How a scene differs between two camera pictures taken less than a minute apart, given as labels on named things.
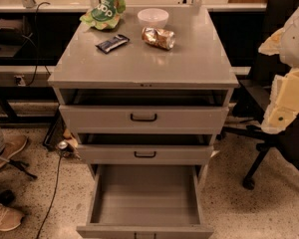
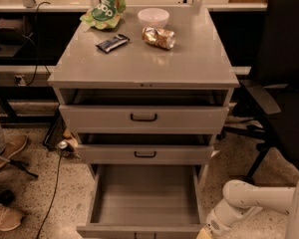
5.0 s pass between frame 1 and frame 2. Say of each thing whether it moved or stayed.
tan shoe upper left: stayed
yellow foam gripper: moved
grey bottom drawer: stayed
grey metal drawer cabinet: stayed
